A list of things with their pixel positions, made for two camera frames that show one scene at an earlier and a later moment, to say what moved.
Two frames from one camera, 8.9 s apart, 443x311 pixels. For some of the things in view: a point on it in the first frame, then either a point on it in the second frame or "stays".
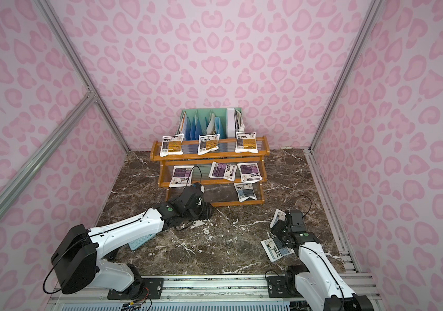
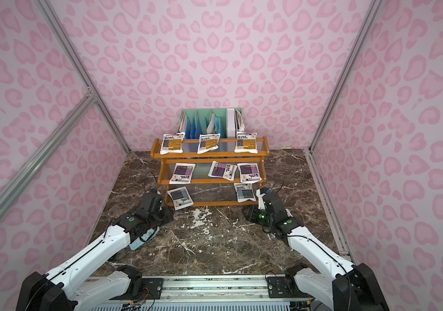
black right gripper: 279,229 → 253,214
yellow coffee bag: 208,142 stays
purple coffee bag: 181,175 stays
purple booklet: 249,172 stays
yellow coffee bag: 171,145 stays
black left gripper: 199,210 → 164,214
